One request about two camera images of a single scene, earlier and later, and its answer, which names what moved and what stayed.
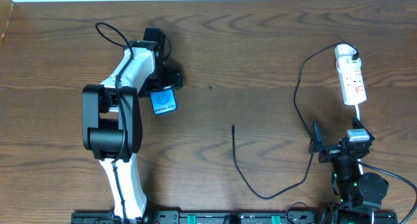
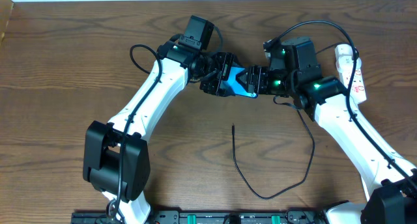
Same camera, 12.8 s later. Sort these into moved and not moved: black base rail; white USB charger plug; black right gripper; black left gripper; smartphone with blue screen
Moved: black right gripper; smartphone with blue screen; black left gripper
Not moved: black base rail; white USB charger plug
